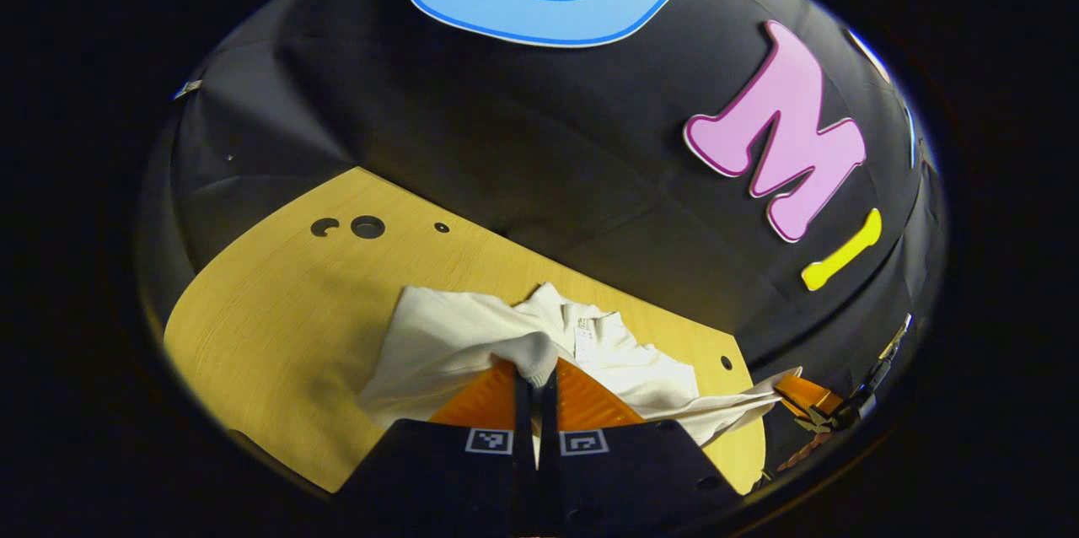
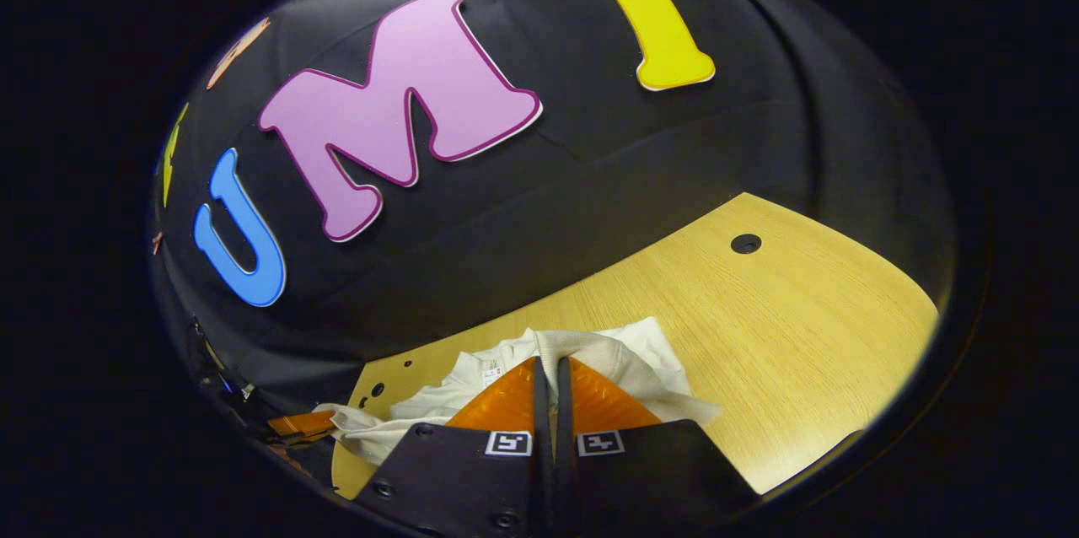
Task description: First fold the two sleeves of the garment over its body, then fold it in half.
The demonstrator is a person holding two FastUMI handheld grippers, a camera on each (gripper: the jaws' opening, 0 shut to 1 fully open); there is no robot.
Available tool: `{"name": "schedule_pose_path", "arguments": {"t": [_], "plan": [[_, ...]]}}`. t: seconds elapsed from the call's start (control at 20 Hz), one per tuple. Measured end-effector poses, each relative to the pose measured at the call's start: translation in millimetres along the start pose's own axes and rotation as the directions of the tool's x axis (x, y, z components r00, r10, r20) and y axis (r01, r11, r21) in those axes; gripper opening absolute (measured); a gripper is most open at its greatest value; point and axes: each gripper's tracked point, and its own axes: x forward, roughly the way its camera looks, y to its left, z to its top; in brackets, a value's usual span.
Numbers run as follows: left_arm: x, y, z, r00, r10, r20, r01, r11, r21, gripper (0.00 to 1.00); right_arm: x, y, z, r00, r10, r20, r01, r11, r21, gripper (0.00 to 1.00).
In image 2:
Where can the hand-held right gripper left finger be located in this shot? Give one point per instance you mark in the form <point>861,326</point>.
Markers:
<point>472,479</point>

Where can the white sweatshirt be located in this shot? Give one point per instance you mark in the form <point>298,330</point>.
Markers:
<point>628,352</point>

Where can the black backdrop cloth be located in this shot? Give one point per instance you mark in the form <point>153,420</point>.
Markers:
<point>590,158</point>

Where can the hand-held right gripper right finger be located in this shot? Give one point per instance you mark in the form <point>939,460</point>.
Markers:
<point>641,470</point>

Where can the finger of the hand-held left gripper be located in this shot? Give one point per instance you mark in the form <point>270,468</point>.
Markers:
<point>303,423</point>

